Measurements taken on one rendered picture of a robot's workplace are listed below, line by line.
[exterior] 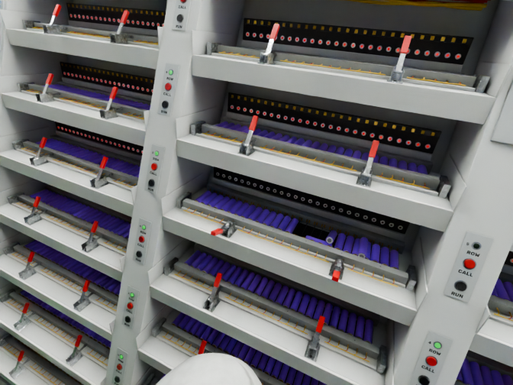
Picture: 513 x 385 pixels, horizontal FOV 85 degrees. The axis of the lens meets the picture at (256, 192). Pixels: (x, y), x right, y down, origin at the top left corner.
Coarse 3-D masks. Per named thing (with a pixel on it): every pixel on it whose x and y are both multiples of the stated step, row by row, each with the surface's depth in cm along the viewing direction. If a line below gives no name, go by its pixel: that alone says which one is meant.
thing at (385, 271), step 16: (192, 208) 74; (208, 208) 73; (240, 224) 70; (256, 224) 69; (288, 240) 66; (304, 240) 65; (336, 256) 62; (352, 256) 62; (384, 272) 59; (400, 272) 59
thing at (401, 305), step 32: (192, 192) 82; (256, 192) 80; (192, 224) 70; (352, 224) 72; (256, 256) 64; (288, 256) 63; (416, 256) 64; (320, 288) 60; (352, 288) 57; (384, 288) 57; (416, 288) 57
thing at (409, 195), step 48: (240, 96) 78; (192, 144) 68; (240, 144) 63; (288, 144) 66; (336, 144) 70; (384, 144) 68; (432, 144) 64; (336, 192) 57; (384, 192) 54; (432, 192) 55
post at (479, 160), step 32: (512, 32) 48; (512, 64) 45; (480, 128) 49; (480, 160) 48; (512, 160) 46; (480, 192) 48; (512, 192) 47; (448, 224) 51; (480, 224) 48; (512, 224) 47; (448, 256) 51; (480, 288) 49; (416, 320) 53; (448, 320) 51; (416, 352) 54; (448, 352) 52; (448, 384) 52
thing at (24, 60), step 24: (24, 0) 90; (48, 0) 96; (72, 0) 103; (24, 48) 94; (0, 72) 90; (24, 72) 96; (48, 72) 102; (0, 96) 91; (0, 120) 93; (24, 120) 100; (48, 120) 107; (0, 168) 97; (0, 240) 103; (0, 288) 108
